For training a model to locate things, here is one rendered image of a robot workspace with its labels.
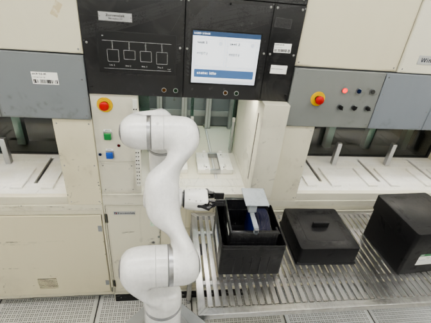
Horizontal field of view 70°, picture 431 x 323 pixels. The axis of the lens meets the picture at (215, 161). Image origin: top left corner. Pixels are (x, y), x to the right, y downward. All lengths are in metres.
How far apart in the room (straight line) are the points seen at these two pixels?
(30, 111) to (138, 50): 0.53
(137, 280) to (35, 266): 1.28
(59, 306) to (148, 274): 1.50
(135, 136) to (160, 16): 0.60
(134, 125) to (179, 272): 0.43
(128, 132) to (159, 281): 0.42
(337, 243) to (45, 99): 1.43
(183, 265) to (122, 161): 0.79
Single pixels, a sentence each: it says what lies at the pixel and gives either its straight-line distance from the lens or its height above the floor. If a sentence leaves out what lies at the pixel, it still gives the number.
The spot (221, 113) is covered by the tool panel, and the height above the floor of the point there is 0.98.
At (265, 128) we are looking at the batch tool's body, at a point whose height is 1.29.
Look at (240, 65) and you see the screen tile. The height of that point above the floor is 1.56.
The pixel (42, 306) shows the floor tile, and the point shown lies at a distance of 2.41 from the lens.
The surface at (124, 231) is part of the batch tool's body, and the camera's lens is 1.84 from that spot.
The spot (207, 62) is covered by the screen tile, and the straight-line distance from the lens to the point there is 1.36.
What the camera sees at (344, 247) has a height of 0.86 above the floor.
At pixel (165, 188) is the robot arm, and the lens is 0.87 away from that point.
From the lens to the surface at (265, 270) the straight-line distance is 1.45.
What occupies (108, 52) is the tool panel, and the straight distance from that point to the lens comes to 1.38.
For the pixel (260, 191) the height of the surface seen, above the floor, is 1.08.
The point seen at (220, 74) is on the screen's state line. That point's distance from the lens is 1.38.
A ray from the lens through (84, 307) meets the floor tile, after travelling 2.32.
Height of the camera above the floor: 1.86
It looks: 30 degrees down
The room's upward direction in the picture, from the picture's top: 6 degrees clockwise
